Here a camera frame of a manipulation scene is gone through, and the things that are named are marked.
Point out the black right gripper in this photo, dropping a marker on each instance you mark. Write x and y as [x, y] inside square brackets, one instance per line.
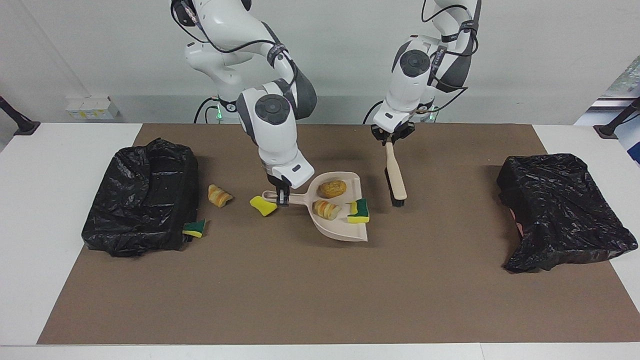
[274, 181]

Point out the plain yellow sponge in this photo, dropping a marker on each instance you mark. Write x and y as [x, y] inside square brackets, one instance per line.
[262, 206]

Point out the black bag lined bin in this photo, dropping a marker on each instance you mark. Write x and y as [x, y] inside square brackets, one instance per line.
[130, 210]

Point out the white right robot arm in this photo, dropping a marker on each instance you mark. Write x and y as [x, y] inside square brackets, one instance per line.
[270, 120]

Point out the green and yellow sponge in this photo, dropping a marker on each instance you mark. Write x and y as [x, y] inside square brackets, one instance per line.
[359, 212]
[194, 229]

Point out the beige plastic dustpan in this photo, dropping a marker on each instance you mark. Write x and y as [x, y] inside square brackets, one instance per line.
[340, 227]

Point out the striped croissant bread roll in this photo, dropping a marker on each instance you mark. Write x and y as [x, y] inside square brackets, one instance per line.
[326, 209]
[219, 196]

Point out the round golden bread bun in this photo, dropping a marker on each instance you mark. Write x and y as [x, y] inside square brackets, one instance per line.
[332, 189]

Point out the brown paper table mat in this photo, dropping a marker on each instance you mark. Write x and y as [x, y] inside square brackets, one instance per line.
[320, 300]

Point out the black camera stand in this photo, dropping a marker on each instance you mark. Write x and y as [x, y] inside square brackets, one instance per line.
[612, 127]
[20, 122]

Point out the beige hand brush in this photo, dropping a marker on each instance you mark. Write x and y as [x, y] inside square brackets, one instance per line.
[396, 175]

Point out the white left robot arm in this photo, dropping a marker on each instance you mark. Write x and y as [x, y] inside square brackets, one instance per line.
[410, 85]

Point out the black bag over pink bin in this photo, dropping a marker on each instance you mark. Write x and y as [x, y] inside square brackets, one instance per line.
[565, 215]

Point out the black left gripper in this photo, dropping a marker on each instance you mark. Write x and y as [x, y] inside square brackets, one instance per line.
[400, 128]

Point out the white tissue box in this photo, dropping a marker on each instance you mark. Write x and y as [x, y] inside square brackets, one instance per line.
[92, 107]

